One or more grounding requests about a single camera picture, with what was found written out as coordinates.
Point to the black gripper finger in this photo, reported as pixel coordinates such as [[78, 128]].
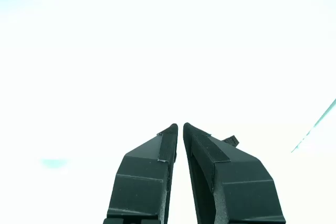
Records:
[[141, 176], [241, 190]]

